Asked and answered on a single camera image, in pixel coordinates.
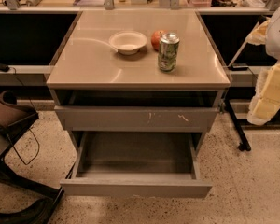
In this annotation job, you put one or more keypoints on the grey drawer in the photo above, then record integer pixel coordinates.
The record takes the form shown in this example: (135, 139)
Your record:
(135, 119)
(120, 164)

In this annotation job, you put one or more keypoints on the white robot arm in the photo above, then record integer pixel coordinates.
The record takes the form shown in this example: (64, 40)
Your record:
(266, 101)

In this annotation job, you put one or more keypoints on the grey drawer cabinet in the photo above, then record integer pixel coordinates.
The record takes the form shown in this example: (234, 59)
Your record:
(90, 72)

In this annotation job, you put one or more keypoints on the grey top drawer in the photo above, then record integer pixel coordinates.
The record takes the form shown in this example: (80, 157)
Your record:
(135, 119)

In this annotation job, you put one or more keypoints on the white paper bowl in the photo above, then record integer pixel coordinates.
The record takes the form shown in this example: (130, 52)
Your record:
(128, 42)

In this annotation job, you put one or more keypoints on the green soda can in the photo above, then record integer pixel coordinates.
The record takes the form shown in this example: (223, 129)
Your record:
(168, 49)

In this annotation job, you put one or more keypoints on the red apple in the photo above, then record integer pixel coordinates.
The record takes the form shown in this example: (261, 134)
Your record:
(155, 39)

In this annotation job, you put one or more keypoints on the black device on ledge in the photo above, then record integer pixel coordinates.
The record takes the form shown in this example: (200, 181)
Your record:
(238, 67)

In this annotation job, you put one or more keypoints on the black table leg stand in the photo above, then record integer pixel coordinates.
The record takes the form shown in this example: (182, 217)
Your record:
(244, 144)

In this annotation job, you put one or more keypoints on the white stick with tip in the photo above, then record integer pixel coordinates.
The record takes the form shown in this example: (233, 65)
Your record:
(238, 52)

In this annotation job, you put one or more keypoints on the brown chair seat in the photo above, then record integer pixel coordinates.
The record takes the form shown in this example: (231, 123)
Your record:
(14, 118)

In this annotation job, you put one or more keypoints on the black power adapter left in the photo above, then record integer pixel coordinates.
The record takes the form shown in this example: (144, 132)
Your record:
(4, 67)

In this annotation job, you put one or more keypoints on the black chair base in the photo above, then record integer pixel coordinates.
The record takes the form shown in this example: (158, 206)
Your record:
(9, 177)

